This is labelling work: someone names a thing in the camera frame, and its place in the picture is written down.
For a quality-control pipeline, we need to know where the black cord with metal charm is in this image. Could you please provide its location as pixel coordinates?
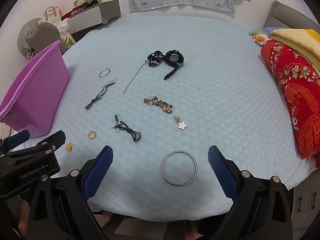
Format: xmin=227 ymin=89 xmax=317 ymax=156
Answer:
xmin=112 ymin=114 xmax=142 ymax=142

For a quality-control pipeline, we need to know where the grey drawer cabinet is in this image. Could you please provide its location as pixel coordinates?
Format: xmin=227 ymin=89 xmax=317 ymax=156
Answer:
xmin=61 ymin=0 xmax=122 ymax=35

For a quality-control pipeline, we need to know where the beaded charm bracelet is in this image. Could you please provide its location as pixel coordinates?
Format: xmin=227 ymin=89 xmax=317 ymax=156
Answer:
xmin=144 ymin=95 xmax=174 ymax=114

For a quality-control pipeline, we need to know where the yellow striped blanket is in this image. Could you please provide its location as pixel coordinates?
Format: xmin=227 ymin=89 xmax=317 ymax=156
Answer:
xmin=269 ymin=28 xmax=320 ymax=75

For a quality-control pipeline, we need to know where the grey upholstered headboard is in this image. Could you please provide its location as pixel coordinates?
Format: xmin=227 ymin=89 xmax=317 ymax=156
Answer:
xmin=261 ymin=0 xmax=320 ymax=35

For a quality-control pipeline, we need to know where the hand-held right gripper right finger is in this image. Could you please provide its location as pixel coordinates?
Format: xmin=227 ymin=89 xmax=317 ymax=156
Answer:
xmin=208 ymin=145 xmax=294 ymax=240

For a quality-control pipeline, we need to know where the black cord bracelet with chain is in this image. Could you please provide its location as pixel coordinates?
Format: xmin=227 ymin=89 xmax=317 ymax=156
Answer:
xmin=85 ymin=79 xmax=117 ymax=110

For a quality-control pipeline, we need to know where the small plush toy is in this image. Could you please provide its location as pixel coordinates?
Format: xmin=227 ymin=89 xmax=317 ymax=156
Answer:
xmin=249 ymin=27 xmax=272 ymax=46

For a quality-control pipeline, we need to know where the white cabinet with handles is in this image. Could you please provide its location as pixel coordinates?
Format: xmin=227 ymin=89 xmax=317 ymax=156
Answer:
xmin=292 ymin=171 xmax=320 ymax=229

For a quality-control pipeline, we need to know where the printed plastic bag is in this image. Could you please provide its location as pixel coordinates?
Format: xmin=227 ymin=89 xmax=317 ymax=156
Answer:
xmin=57 ymin=19 xmax=77 ymax=47

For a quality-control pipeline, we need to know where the large silver bangle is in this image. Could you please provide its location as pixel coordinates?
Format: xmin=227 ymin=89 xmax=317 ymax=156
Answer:
xmin=161 ymin=151 xmax=198 ymax=186

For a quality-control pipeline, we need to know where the thin chain necklace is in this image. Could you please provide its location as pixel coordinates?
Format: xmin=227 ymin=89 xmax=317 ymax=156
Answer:
xmin=123 ymin=61 xmax=150 ymax=95

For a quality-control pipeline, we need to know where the grey chair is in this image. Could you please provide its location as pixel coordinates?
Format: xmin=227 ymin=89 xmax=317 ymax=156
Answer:
xmin=25 ymin=22 xmax=68 ymax=55

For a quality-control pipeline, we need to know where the purple plastic bin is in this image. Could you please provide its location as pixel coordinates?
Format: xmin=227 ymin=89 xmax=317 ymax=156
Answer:
xmin=0 ymin=40 xmax=71 ymax=138

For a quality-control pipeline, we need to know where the black printed ribbon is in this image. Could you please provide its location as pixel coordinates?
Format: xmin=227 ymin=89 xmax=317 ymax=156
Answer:
xmin=147 ymin=50 xmax=166 ymax=67

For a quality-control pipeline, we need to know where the pile of small cabinet clutter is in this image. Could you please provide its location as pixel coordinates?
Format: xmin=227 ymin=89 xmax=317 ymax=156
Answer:
xmin=73 ymin=0 xmax=102 ymax=8

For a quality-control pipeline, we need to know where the red printed quilt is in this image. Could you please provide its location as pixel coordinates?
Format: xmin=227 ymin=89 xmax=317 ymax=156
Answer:
xmin=261 ymin=40 xmax=320 ymax=159

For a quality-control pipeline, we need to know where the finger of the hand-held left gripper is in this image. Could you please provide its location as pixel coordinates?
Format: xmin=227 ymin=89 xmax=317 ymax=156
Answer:
xmin=0 ymin=129 xmax=30 ymax=153
xmin=0 ymin=130 xmax=67 ymax=166

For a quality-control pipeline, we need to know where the light blue textured blanket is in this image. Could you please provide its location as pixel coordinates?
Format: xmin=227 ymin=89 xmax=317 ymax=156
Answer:
xmin=11 ymin=15 xmax=314 ymax=222

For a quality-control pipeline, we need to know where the grey striped cloth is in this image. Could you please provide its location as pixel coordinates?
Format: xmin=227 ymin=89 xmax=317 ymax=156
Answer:
xmin=17 ymin=17 xmax=43 ymax=60

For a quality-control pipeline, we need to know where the black wristwatch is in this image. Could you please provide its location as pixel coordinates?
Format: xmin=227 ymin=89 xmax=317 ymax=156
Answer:
xmin=164 ymin=50 xmax=185 ymax=80

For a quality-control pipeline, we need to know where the person's left hand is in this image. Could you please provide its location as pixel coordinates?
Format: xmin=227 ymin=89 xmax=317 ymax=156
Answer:
xmin=18 ymin=199 xmax=31 ymax=233

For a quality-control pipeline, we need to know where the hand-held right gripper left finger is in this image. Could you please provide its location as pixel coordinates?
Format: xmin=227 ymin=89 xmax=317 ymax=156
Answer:
xmin=27 ymin=145 xmax=114 ymax=240

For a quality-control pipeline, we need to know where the white flower charm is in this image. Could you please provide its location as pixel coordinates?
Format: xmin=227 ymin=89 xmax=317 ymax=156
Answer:
xmin=173 ymin=115 xmax=188 ymax=131

